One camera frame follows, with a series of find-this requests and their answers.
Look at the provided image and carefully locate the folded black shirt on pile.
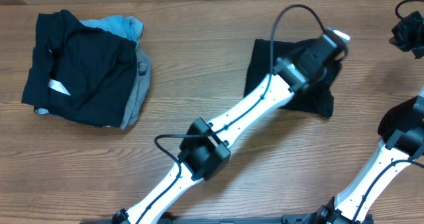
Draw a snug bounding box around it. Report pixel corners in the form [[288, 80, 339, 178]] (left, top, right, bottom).
[[21, 10, 136, 127]]

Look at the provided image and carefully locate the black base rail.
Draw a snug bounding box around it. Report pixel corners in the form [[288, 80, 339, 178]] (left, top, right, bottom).
[[79, 213, 319, 224]]

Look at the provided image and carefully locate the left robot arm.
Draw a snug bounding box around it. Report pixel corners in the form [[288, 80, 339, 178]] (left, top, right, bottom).
[[111, 28, 350, 223]]

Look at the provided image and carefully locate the folded grey garment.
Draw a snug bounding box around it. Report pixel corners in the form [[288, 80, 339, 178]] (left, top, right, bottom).
[[21, 46, 151, 129]]

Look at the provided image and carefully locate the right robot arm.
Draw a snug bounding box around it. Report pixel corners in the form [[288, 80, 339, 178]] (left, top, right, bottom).
[[301, 91, 423, 224]]

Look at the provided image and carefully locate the folded light blue garment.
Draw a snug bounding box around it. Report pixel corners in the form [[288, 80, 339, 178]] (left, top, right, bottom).
[[80, 15, 144, 46]]

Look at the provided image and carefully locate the black t-shirt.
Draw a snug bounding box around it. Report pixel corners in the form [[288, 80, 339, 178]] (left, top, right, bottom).
[[244, 38, 341, 118]]

